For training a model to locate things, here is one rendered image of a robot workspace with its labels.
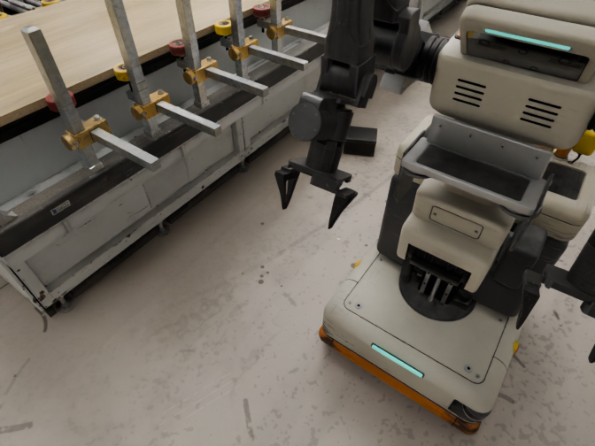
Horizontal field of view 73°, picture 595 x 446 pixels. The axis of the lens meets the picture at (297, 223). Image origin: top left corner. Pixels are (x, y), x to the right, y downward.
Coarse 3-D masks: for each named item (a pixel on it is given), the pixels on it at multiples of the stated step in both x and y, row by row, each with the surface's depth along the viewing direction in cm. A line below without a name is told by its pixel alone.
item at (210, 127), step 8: (128, 96) 145; (160, 104) 137; (168, 104) 137; (160, 112) 139; (168, 112) 136; (176, 112) 134; (184, 112) 134; (184, 120) 134; (192, 120) 131; (200, 120) 130; (208, 120) 130; (200, 128) 131; (208, 128) 128; (216, 128) 127; (216, 136) 129
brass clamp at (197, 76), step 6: (204, 60) 153; (204, 66) 149; (216, 66) 154; (186, 72) 147; (192, 72) 147; (198, 72) 148; (204, 72) 150; (186, 78) 148; (192, 78) 147; (198, 78) 149; (204, 78) 151
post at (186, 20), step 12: (180, 0) 131; (180, 12) 134; (180, 24) 137; (192, 24) 138; (192, 36) 140; (192, 48) 142; (192, 60) 145; (192, 84) 153; (204, 84) 154; (204, 96) 156
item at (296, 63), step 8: (224, 40) 169; (232, 40) 169; (248, 48) 165; (256, 48) 163; (264, 48) 163; (256, 56) 165; (264, 56) 162; (272, 56) 160; (280, 56) 158; (288, 56) 158; (288, 64) 158; (296, 64) 155; (304, 64) 153
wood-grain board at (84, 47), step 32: (96, 0) 188; (128, 0) 188; (160, 0) 188; (192, 0) 188; (224, 0) 188; (256, 0) 188; (0, 32) 161; (64, 32) 161; (96, 32) 161; (160, 32) 161; (0, 64) 140; (32, 64) 140; (64, 64) 140; (96, 64) 140; (0, 96) 124; (32, 96) 124
